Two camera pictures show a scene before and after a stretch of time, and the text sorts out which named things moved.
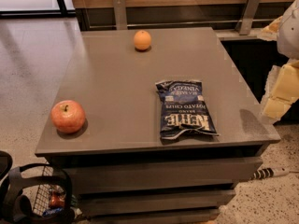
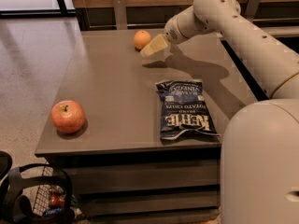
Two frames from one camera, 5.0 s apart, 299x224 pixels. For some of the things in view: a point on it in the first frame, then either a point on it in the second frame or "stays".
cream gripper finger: (281, 90) to (158, 44)
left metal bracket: (121, 14) stays
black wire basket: (39, 193) stays
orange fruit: (142, 40) stays
